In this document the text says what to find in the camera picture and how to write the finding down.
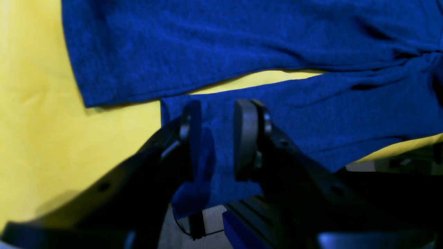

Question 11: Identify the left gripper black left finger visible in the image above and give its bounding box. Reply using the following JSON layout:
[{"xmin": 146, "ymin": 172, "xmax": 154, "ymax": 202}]
[{"xmin": 1, "ymin": 101, "xmax": 202, "ymax": 249}]

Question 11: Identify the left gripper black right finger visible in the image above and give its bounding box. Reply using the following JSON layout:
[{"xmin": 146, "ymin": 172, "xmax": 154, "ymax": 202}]
[{"xmin": 234, "ymin": 99, "xmax": 442, "ymax": 249}]

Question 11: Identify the blue long-sleeve T-shirt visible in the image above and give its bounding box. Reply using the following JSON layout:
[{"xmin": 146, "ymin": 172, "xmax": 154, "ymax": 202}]
[{"xmin": 62, "ymin": 0, "xmax": 442, "ymax": 219}]

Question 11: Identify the yellow table cloth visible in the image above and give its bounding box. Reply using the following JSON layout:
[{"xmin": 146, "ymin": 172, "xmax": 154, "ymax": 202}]
[{"xmin": 1, "ymin": 0, "xmax": 442, "ymax": 226}]

